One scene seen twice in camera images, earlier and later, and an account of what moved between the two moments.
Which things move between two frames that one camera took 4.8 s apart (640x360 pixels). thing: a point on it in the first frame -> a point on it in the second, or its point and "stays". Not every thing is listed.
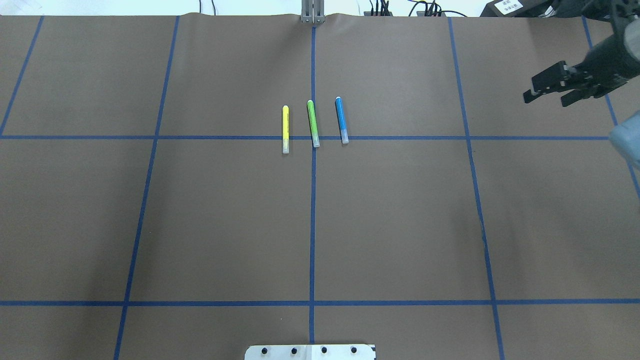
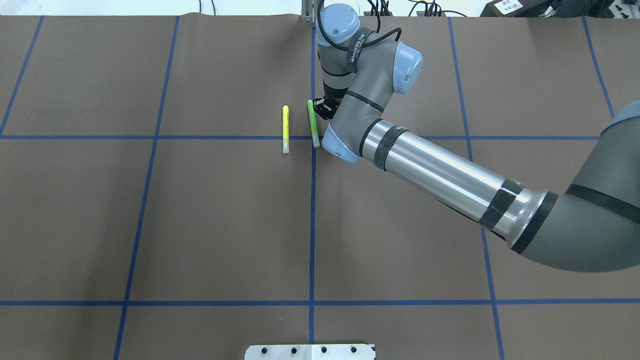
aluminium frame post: [312, 11] stays
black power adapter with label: [517, 8] stays
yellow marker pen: [285, 129] stays
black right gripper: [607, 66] -> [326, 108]
